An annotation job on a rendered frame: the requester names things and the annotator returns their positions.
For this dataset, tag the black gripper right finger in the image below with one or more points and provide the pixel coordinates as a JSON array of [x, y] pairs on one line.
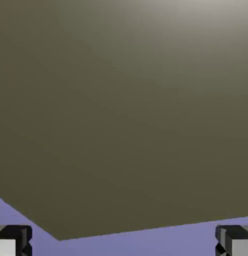
[[234, 233]]

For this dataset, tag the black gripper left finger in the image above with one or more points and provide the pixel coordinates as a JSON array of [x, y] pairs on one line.
[[14, 233]]

